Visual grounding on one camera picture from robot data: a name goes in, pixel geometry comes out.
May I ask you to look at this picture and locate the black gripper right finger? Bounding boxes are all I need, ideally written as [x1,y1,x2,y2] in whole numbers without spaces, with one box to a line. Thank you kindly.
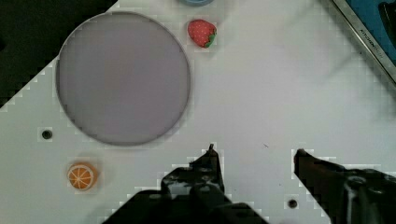
[293,148,396,224]

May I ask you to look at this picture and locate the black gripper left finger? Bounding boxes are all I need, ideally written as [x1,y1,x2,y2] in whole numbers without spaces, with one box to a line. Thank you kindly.
[103,145,268,224]

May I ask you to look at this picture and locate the orange slice toy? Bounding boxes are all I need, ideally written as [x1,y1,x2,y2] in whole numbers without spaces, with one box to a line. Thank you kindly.
[66,162,98,191]

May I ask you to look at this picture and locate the grey round plate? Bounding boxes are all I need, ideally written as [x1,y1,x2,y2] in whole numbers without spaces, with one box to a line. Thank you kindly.
[56,12,191,146]

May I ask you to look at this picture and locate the red toy strawberry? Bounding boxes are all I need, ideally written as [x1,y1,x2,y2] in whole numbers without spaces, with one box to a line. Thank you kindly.
[187,20,217,49]

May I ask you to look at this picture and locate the black toaster oven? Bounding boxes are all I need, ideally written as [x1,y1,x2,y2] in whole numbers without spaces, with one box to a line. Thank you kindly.
[329,0,396,81]

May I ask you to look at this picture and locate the blue bowl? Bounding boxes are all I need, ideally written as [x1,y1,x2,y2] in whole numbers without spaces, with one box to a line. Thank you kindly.
[178,0,214,7]

